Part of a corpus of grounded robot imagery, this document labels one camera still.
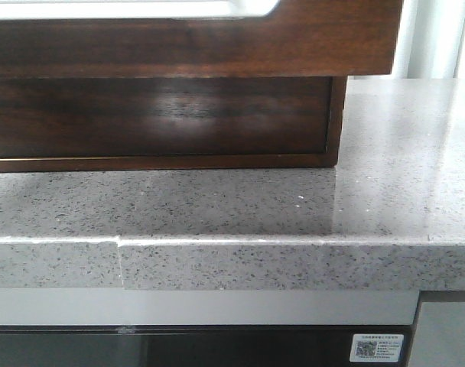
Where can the wooden drawer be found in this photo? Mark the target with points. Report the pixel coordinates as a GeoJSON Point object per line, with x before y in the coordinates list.
{"type": "Point", "coordinates": [299, 38]}
{"type": "Point", "coordinates": [179, 114]}

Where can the white QR code sticker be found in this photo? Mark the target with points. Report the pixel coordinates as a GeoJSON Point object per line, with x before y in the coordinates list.
{"type": "Point", "coordinates": [384, 348]}

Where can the white curtain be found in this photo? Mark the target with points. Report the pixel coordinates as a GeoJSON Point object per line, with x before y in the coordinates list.
{"type": "Point", "coordinates": [431, 41]}

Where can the grey panel under countertop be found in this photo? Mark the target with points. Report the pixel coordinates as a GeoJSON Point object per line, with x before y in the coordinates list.
{"type": "Point", "coordinates": [112, 306]}

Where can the grey cabinet door panel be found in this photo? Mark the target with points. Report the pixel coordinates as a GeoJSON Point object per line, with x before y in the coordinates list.
{"type": "Point", "coordinates": [439, 338]}

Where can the black glass appliance door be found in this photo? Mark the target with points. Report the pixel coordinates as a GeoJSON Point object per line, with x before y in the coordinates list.
{"type": "Point", "coordinates": [245, 345]}

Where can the dark wooden drawer cabinet frame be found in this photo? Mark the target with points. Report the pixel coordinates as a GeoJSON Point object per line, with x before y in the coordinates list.
{"type": "Point", "coordinates": [335, 122]}

